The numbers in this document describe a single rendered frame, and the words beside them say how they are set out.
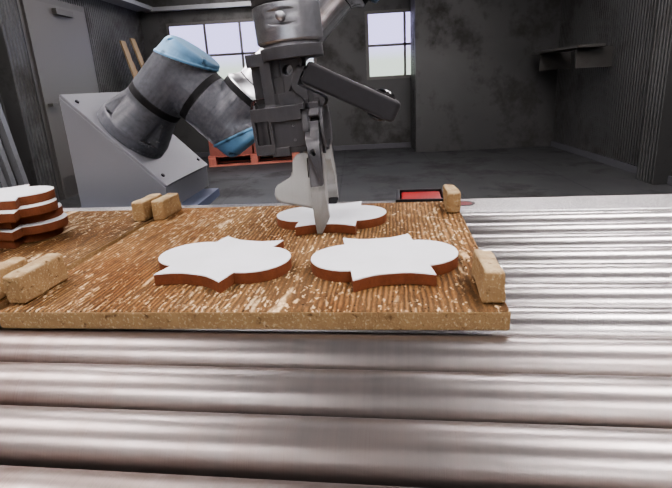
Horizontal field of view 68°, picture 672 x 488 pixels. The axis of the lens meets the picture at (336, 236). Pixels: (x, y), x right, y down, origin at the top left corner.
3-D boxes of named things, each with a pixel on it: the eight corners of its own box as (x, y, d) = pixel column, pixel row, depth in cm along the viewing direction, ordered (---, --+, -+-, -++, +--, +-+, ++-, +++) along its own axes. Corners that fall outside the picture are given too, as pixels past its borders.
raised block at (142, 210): (154, 211, 73) (151, 192, 72) (165, 211, 73) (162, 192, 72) (132, 222, 67) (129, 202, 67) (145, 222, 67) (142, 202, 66)
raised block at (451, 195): (442, 203, 68) (442, 183, 68) (455, 202, 68) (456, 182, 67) (446, 214, 63) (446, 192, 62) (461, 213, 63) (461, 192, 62)
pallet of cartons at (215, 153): (305, 153, 834) (303, 123, 820) (298, 163, 736) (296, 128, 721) (220, 157, 842) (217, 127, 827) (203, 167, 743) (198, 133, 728)
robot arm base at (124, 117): (117, 105, 112) (142, 71, 109) (172, 151, 115) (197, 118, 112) (83, 113, 97) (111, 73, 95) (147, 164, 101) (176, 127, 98)
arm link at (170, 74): (147, 77, 108) (184, 27, 105) (195, 120, 110) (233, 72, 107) (121, 77, 97) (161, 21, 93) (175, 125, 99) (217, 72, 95)
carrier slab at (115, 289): (175, 218, 75) (173, 208, 74) (454, 211, 70) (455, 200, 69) (0, 329, 42) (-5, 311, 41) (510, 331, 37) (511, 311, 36)
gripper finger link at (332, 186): (299, 200, 70) (285, 143, 64) (341, 196, 70) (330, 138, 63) (297, 214, 68) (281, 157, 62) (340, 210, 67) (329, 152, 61)
